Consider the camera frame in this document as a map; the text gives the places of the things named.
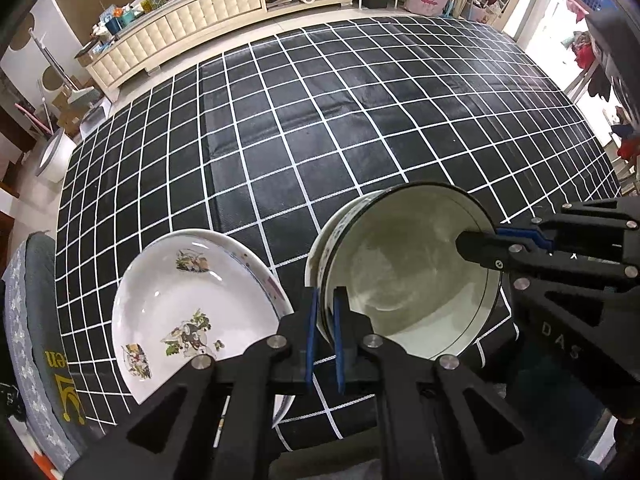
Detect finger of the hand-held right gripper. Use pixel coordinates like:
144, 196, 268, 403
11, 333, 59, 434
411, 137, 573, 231
456, 230, 551, 273
496, 199, 640, 256

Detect black white checkered tablecloth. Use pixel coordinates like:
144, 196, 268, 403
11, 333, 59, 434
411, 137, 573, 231
52, 15, 623, 453

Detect white basin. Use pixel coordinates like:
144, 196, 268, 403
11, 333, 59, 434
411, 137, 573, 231
35, 127, 78, 183

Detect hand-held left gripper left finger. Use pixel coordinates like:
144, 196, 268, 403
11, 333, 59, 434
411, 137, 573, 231
62, 287, 321, 480

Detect cardboard boxes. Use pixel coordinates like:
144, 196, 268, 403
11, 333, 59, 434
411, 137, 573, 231
50, 77, 96, 136

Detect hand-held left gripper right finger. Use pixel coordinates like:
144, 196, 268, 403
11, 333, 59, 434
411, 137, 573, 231
332, 286, 596, 480

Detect patterned bowl dark rim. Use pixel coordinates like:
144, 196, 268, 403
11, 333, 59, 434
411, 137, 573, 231
319, 182, 502, 361

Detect cream tufted cabinet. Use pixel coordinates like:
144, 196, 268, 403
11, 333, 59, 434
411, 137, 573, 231
90, 0, 353, 103

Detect bird print white plate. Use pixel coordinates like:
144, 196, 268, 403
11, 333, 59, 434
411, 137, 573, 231
111, 229, 288, 406

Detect hanging dark clothes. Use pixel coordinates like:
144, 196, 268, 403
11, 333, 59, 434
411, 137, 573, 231
572, 32, 616, 101

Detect white floor mop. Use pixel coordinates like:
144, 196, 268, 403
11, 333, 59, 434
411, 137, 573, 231
29, 27, 98, 106

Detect grey cushion yellow print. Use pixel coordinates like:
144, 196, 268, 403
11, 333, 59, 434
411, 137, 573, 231
2, 232, 101, 471

